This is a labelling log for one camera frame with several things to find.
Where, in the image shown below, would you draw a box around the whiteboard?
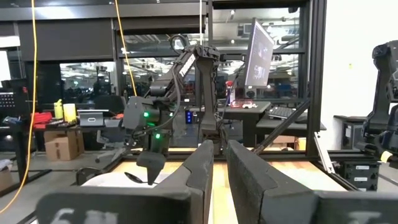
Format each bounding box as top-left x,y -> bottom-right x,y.
0,35 -> 21,82

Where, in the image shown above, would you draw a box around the thin yellow hanging cable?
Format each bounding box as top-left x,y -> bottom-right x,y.
114,0 -> 138,97

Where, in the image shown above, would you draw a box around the red tool case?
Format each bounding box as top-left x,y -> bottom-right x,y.
30,111 -> 53,130

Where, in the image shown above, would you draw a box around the black pegboard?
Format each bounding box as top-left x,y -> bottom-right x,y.
0,79 -> 32,121

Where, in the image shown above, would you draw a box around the pale yellow container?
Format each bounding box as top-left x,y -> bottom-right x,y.
63,103 -> 77,124

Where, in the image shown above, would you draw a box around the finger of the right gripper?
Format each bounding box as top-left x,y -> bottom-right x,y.
146,161 -> 166,186

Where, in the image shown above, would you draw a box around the dark office desk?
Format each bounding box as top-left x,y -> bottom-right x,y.
189,101 -> 272,149

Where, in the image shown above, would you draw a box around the small brown cardboard box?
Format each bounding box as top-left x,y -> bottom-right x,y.
270,135 -> 307,151

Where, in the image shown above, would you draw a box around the black spoon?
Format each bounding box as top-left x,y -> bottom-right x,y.
124,172 -> 146,184

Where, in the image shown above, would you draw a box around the thick yellow hanging cable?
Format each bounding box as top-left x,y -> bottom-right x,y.
0,0 -> 38,215

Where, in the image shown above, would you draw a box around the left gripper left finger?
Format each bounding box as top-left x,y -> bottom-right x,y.
35,139 -> 215,224

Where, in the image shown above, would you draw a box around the off-white serving tray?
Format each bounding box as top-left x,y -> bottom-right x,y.
80,172 -> 175,188

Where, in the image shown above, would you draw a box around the black controller boxes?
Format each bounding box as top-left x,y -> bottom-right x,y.
337,160 -> 381,191

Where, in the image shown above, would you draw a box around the black cabinet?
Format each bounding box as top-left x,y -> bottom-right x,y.
334,114 -> 368,150

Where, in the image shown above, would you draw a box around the low dark side desk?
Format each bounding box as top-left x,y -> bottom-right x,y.
255,114 -> 327,131

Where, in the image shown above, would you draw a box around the yellow spray bottle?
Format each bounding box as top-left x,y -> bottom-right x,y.
53,98 -> 64,120

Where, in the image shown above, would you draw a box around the computer tower blue light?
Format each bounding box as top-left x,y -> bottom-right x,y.
174,108 -> 200,147

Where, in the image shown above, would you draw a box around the black keyboard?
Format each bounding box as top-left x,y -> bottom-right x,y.
267,106 -> 309,123

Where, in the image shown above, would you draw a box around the black aluminium cell frame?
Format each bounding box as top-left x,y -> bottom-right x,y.
111,0 -> 327,159

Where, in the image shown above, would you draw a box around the computer monitor on stand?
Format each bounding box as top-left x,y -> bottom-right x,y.
243,17 -> 276,99

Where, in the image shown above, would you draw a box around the silver laptop-like device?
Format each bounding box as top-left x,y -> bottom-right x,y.
77,109 -> 109,128

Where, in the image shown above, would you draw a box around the black office chair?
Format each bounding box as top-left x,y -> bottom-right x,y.
93,95 -> 127,164

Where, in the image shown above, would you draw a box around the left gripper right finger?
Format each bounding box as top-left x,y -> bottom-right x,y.
226,139 -> 398,224

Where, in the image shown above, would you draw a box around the black work table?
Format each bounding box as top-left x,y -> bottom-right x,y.
0,119 -> 125,184

